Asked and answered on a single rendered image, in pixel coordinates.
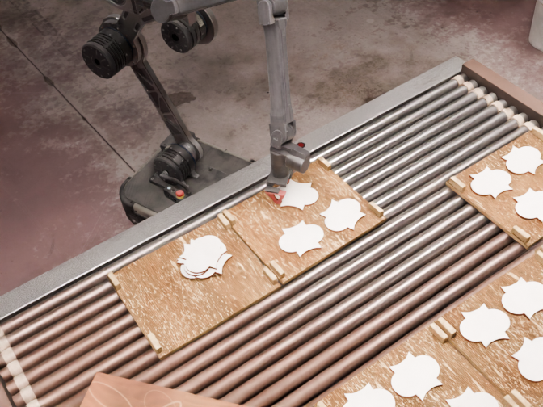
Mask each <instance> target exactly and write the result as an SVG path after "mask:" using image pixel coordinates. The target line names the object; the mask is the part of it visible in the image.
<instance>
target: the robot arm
mask: <svg viewBox="0 0 543 407"><path fill-rule="evenodd" d="M234 1H237V0H131V3H132V6H133V12H134V14H136V15H140V14H141V13H143V12H144V11H145V10H147V9H150V10H151V15H152V16H153V18H154V20H155V21H157V22H158V23H169V22H171V21H175V20H179V19H184V18H186V17H187V15H188V14H190V13H192V12H195V11H198V10H203V9H207V8H210V7H214V6H219V5H223V4H225V3H228V2H234ZM256 1H257V5H258V16H259V24H260V25H263V30H264V35H265V43H266V53H267V72H268V82H269V92H270V104H271V110H270V124H269V130H270V138H271V143H270V146H271V147H270V158H271V172H270V174H269V175H268V178H267V181H266V187H265V193H266V194H267V195H268V196H270V197H271V198H272V200H273V201H274V202H275V204H280V202H281V201H282V199H283V198H284V197H285V194H286V192H287V191H282V190H280V189H279V188H276V187H273V186H274V184H275V185H280V187H286V185H287V183H288V181H289V179H291V177H292V176H293V172H294V170H295V171H297V172H300V173H302V174H304V173H305V172H306V171H307V170H308V168H309V164H310V152H309V151H308V150H306V149H303V148H302V147H300V146H298V145H297V144H294V143H293V138H294V137H295V135H296V133H297V127H296V120H295V119H294V118H293V110H292V104H291V97H290V85H289V74H288V53H287V41H286V25H287V20H288V19H289V13H288V0H256ZM273 15H274V17H273ZM273 194H274V195H279V196H280V198H279V200H276V198H275V196H274V195H273Z"/></svg>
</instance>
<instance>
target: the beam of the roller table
mask: <svg viewBox="0 0 543 407"><path fill-rule="evenodd" d="M464 63H465V61H463V60H462V59H461V58H459V57H457V56H455V57H453V58H451V59H449V60H447V61H446V62H444V63H442V64H440V65H437V66H436V67H434V68H432V69H430V70H428V71H427V72H425V73H422V74H420V75H419V76H417V77H416V78H413V79H411V80H410V81H408V82H405V83H403V84H402V85H400V86H398V87H396V88H394V89H392V90H390V91H388V92H387V93H385V94H383V95H381V96H379V97H377V98H375V99H374V100H372V101H370V102H368V103H366V104H364V105H362V106H360V107H358V108H356V109H355V110H353V111H350V112H348V113H347V114H345V115H343V116H341V117H339V118H338V119H336V120H333V121H331V122H330V123H328V124H326V125H324V126H322V127H320V128H318V129H316V130H315V131H313V132H311V133H309V134H307V135H305V136H303V137H301V138H300V139H298V140H296V141H294V142H293V143H294V144H297V143H299V142H303V143H305V147H304V148H303V149H306V150H308V151H309V152H310V156H311V155H313V154H315V153H316V152H318V151H320V150H322V149H324V148H325V147H327V146H329V145H332V144H334V143H335V142H336V141H339V140H341V139H343V138H344V137H345V136H348V135H350V134H352V133H353V132H355V131H357V130H359V129H361V128H363V127H364V126H366V125H368V124H370V123H372V122H374V121H375V120H378V119H380V118H381V117H383V116H384V115H387V114H389V113H390V112H392V111H394V110H396V109H398V108H400V107H402V106H403V105H405V104H407V103H409V102H411V101H413V100H414V99H416V98H418V97H420V96H422V95H423V94H426V93H427V92H429V91H431V90H433V89H435V88H436V87H438V86H441V85H442V84H444V83H446V82H448V81H450V80H451V78H454V77H456V76H457V75H461V67H462V64H464ZM271 169H272V168H271V158H270V154H269V155H267V156H266V157H263V158H261V159H259V160H258V161H256V162H254V163H252V164H250V165H248V166H246V167H244V168H242V169H241V170H239V171H237V172H235V173H233V174H231V175H229V176H228V177H226V178H223V179H222V180H220V181H218V182H216V183H214V184H213V185H211V186H209V187H206V188H205V189H203V190H201V191H199V192H197V193H195V194H194V195H191V196H189V197H187V198H186V199H184V200H182V201H180V202H178V203H176V204H174V205H172V206H170V207H169V208H167V209H165V210H163V211H161V212H159V213H157V214H155V215H154V216H151V217H150V218H148V219H146V220H143V221H142V222H141V223H139V224H136V225H134V226H133V227H131V228H129V229H126V230H125V231H123V232H122V233H119V234H117V235H115V236H114V237H112V238H110V239H108V240H106V241H104V242H102V243H100V244H98V245H97V246H95V247H93V248H91V249H89V250H87V251H85V252H83V253H82V254H79V255H78V256H76V257H74V258H71V259H70V260H68V261H67V262H64V263H62V264H61V265H59V266H56V267H54V268H53V269H52V270H50V271H47V272H45V273H43V274H42V275H39V276H38V277H36V278H34V279H32V280H30V281H28V282H26V283H25V284H23V285H21V286H19V287H17V288H15V289H13V290H11V291H9V292H8V293H6V294H4V295H2V296H0V324H1V323H3V322H4V321H7V320H8V319H10V318H12V317H14V316H16V315H17V314H19V313H21V312H23V311H25V310H27V309H28V308H30V307H32V306H34V305H36V304H38V303H39V302H41V301H43V300H46V299H47V298H49V297H50V296H53V295H55V294H56V293H58V292H60V291H62V290H64V289H65V288H67V287H69V286H71V285H73V284H75V283H76V282H78V281H80V280H82V279H84V278H86V277H87V276H89V275H92V274H94V273H95V272H96V271H99V270H101V269H103V268H104V267H106V266H108V265H110V264H112V263H113V262H115V261H117V260H119V259H121V258H123V257H124V256H126V255H128V254H131V253H132V252H133V251H135V250H138V249H140V248H141V247H142V246H144V245H147V244H149V243H150V242H152V241H154V240H156V239H158V238H160V237H161V236H163V235H165V234H167V233H169V232H171V231H172V230H174V229H177V228H178V227H180V226H181V225H183V224H186V223H187V222H189V221H191V220H193V219H195V218H197V217H198V216H200V215H202V214H204V213H206V212H208V211H210V210H211V209H213V208H215V207H217V206H219V205H220V204H223V203H224V202H226V201H228V200H230V199H232V198H233V197H235V196H237V195H239V194H241V193H243V192H244V191H247V190H248V189H250V188H252V187H254V186H256V185H258V184H259V183H261V182H263V181H265V180H267V178H268V175H269V174H270V172H271Z"/></svg>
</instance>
